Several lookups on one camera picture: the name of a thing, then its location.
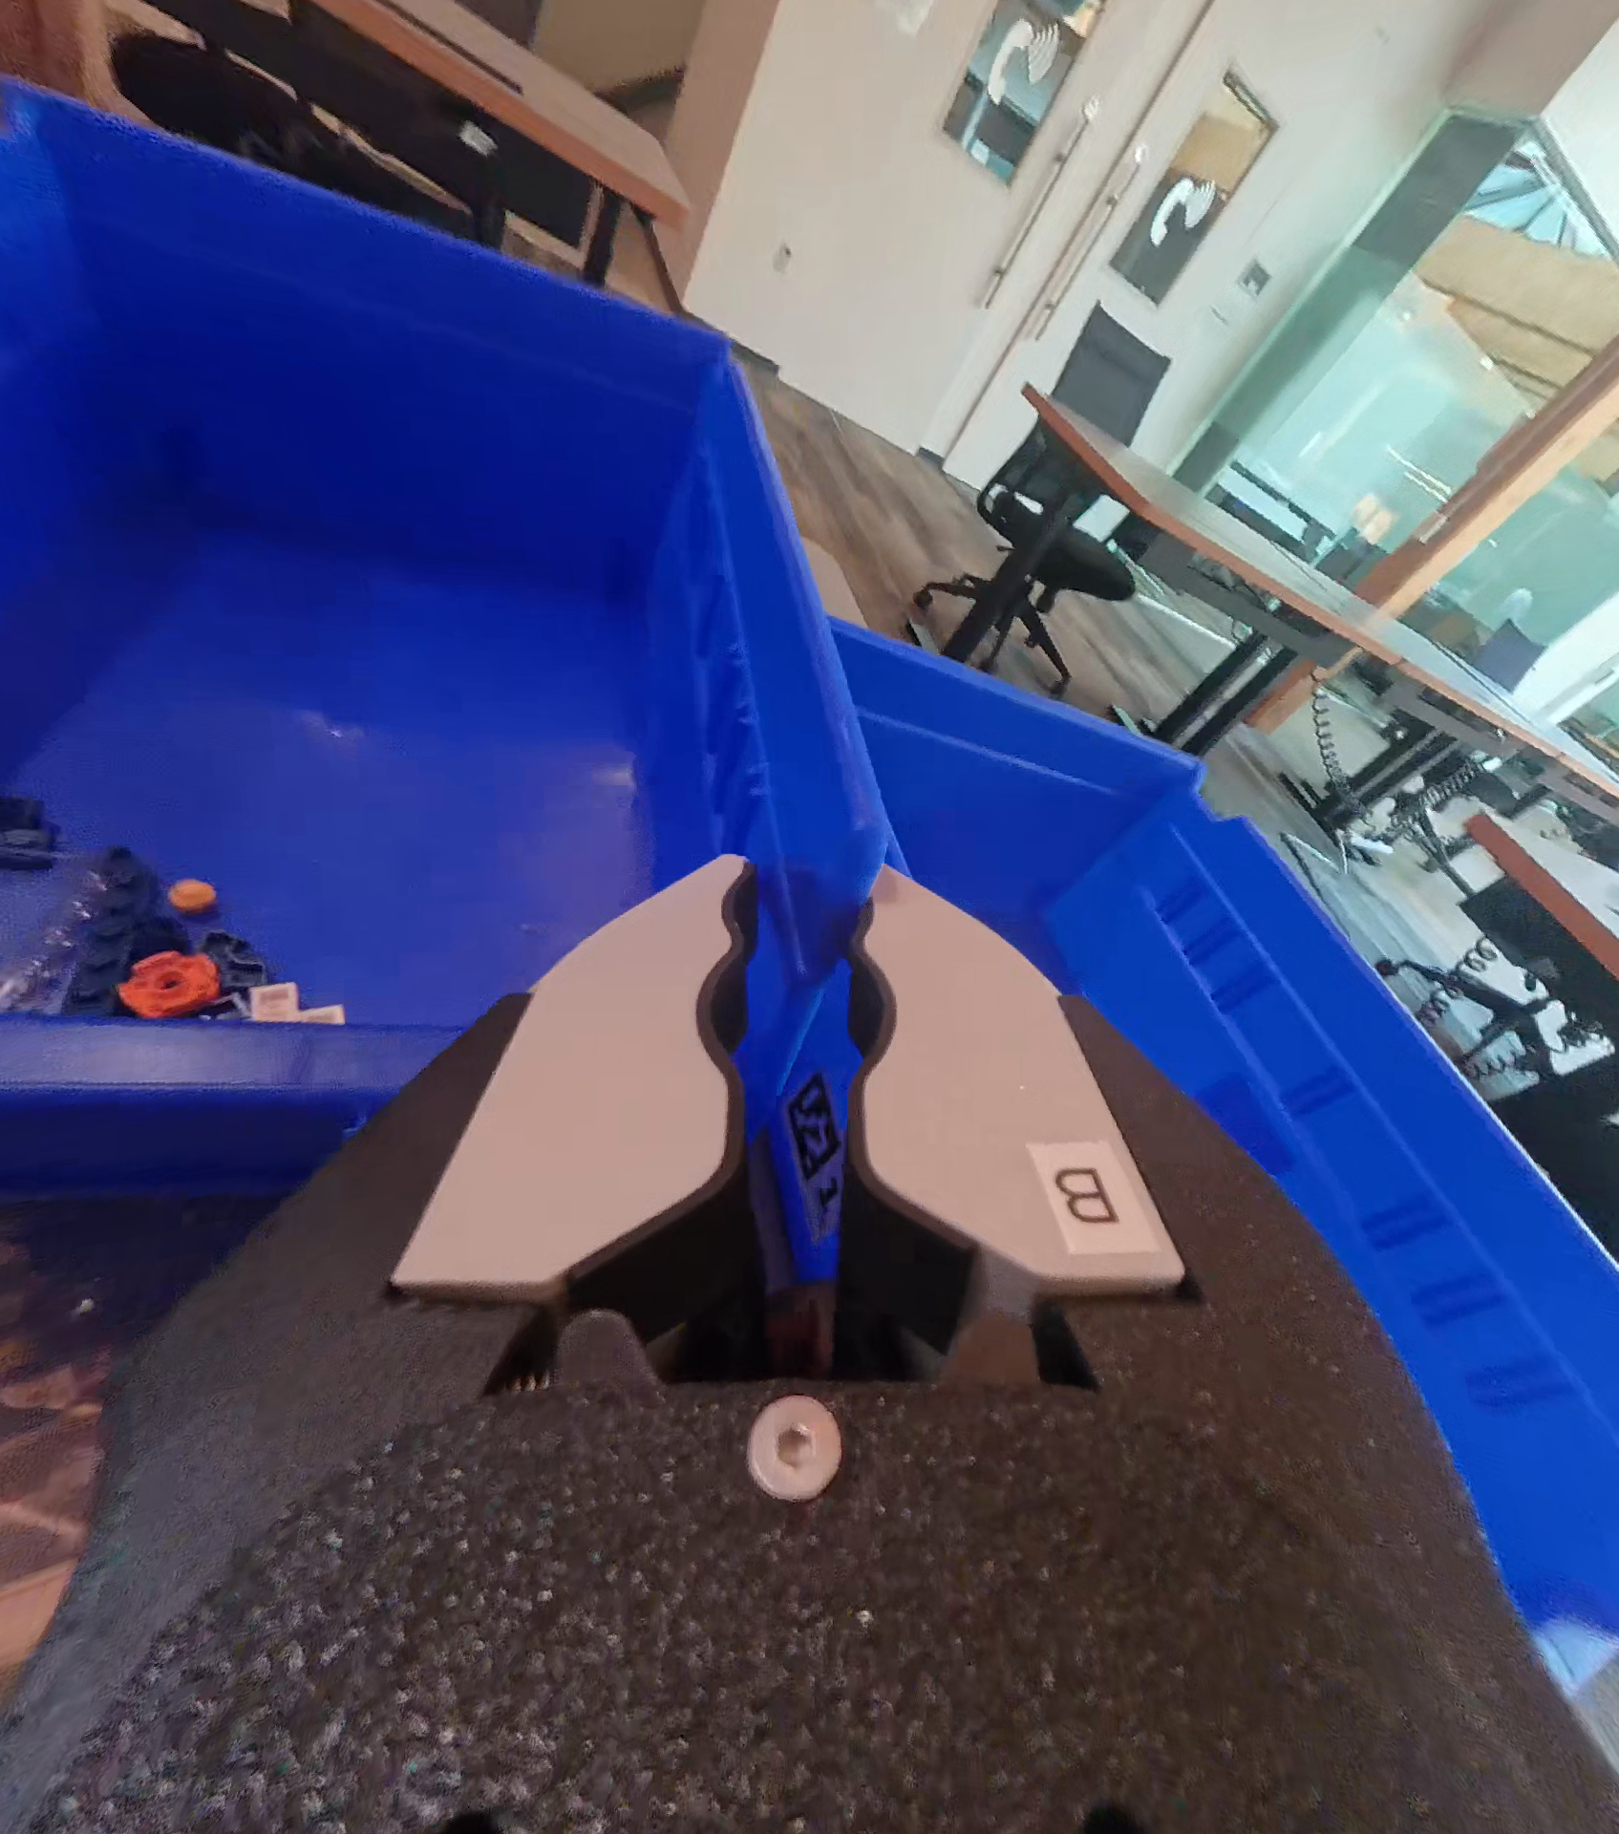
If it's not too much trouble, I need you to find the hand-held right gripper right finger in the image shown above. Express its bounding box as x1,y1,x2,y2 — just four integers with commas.
830,868,1191,1356

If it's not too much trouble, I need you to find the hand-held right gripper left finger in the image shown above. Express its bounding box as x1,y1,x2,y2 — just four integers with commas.
385,854,770,1356

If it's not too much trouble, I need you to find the blue plastic bin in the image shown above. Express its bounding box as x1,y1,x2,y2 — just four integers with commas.
830,615,1619,1700
0,73,913,1297

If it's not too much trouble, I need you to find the orange gear brick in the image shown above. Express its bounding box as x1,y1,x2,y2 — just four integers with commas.
115,948,225,1023

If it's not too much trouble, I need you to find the pile of black bricks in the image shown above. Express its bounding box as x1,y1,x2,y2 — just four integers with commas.
77,847,270,1023

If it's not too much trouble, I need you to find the toy brick set box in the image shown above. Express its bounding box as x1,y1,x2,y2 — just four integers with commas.
0,1188,324,1834

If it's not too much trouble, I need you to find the wooden office desk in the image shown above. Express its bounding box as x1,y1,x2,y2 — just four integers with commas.
149,0,693,317
1022,380,1619,876
1458,809,1619,1147

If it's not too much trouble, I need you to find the glass office partition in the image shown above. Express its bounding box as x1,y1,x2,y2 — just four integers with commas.
1172,108,1619,805

